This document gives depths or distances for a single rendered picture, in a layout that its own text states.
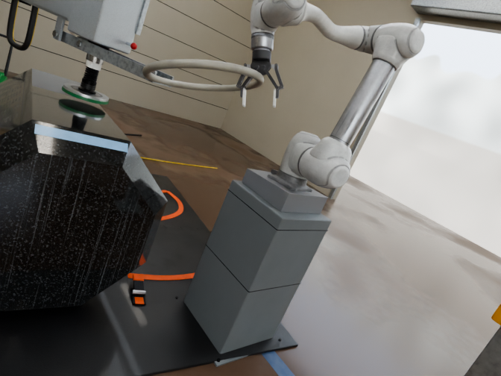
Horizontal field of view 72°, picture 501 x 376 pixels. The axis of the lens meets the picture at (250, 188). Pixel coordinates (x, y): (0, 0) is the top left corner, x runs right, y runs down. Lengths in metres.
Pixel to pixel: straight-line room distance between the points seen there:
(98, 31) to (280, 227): 1.20
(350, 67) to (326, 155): 5.19
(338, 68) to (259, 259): 5.48
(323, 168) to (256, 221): 0.41
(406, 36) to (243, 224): 1.06
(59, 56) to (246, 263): 5.88
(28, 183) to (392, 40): 1.49
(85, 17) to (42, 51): 5.11
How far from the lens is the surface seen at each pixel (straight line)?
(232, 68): 1.28
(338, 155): 1.50
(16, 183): 1.45
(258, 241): 1.61
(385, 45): 1.62
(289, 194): 1.57
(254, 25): 1.46
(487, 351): 1.03
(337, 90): 6.62
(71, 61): 7.07
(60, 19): 2.07
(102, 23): 1.83
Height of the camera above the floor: 1.27
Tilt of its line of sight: 16 degrees down
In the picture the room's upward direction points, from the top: 23 degrees clockwise
